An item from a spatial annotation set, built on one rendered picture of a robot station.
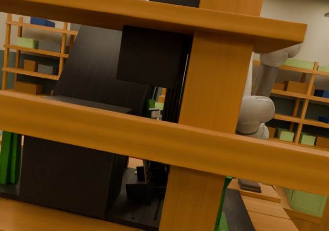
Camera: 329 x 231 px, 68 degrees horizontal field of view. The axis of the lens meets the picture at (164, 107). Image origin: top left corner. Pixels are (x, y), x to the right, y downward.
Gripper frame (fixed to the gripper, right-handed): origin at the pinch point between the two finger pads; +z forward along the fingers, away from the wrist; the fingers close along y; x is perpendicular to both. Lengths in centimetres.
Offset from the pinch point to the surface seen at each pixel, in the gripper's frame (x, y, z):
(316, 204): 14, -67, -71
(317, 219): 21, -71, -71
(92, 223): 36.6, -5.5, 22.3
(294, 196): 10, -66, -62
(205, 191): 34.1, 12.6, -14.5
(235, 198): 19, -38, -27
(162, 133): 26.2, 27.9, -5.6
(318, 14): -505, -300, -327
